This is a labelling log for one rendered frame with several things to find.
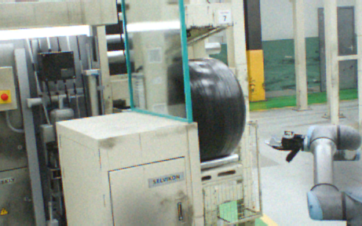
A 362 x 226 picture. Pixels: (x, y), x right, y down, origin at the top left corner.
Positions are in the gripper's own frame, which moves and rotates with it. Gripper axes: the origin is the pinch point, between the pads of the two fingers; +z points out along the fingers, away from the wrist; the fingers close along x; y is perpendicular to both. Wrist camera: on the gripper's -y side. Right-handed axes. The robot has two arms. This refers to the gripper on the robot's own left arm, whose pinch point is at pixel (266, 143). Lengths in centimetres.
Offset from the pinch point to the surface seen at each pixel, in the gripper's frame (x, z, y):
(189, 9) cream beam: -44, 55, 57
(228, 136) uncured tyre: 10.6, 18.4, 8.3
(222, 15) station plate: -59, 40, 49
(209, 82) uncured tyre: 4.7, 29.3, 35.6
